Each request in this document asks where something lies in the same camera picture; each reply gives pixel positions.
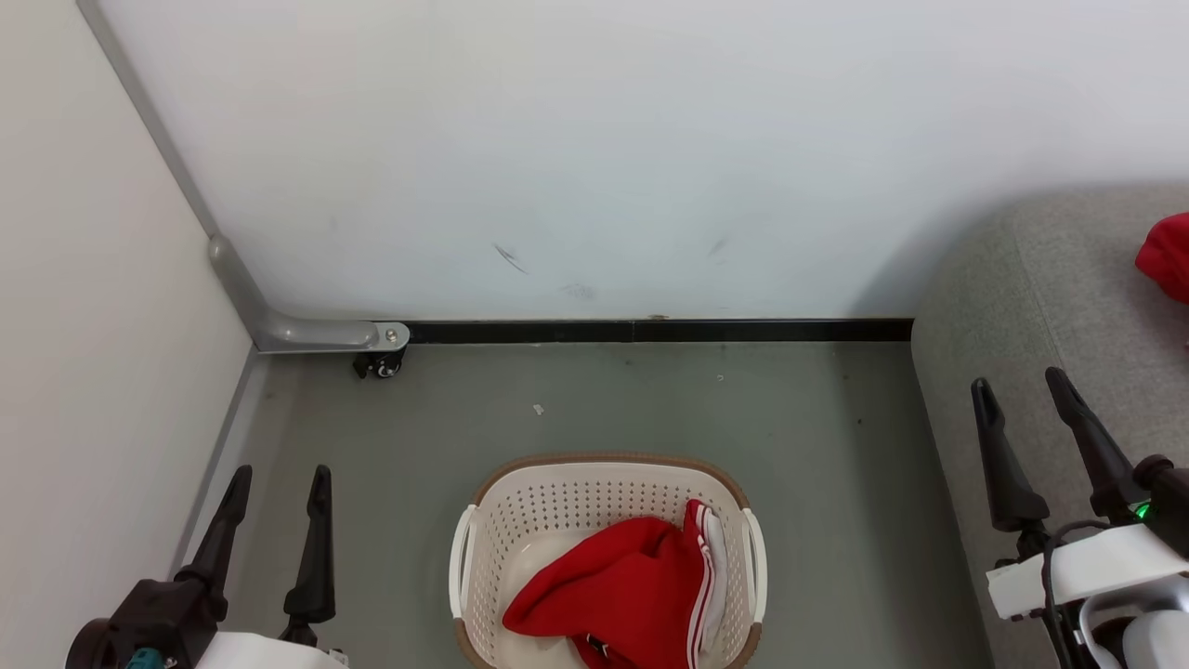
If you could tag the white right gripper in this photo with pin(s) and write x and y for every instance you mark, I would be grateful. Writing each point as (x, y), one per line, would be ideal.
(1096, 571)

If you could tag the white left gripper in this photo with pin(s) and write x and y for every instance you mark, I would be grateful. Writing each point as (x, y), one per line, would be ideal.
(269, 655)

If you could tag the red shorts with white stripe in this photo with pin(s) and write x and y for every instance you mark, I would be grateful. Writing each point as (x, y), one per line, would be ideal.
(1169, 260)

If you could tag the red jersey with striped trim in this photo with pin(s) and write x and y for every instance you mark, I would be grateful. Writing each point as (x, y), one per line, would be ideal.
(632, 585)

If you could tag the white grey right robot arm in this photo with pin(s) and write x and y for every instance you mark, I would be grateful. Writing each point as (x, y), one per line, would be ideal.
(1152, 641)

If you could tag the grey fabric sofa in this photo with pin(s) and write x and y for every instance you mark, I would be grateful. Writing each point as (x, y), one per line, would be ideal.
(1050, 307)

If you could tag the small black caster wheel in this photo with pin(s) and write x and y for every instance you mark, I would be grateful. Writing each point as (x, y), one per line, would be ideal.
(381, 367)

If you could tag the cream plastic laundry basket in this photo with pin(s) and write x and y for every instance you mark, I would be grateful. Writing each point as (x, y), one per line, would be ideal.
(557, 520)

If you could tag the black baseboard strip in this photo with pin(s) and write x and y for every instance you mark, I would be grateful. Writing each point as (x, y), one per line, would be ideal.
(650, 332)

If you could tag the grey partition edge strip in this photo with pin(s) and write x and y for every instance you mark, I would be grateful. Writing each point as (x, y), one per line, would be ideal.
(149, 116)

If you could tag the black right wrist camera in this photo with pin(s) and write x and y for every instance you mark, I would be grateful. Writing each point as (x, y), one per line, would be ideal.
(1170, 502)

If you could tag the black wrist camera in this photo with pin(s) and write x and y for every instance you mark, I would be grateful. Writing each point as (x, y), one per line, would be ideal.
(149, 623)
(1170, 502)

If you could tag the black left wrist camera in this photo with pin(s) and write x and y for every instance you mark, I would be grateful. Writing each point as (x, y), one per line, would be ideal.
(149, 623)

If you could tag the grey metal partition foot bracket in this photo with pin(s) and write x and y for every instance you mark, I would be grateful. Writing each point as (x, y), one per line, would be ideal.
(307, 334)

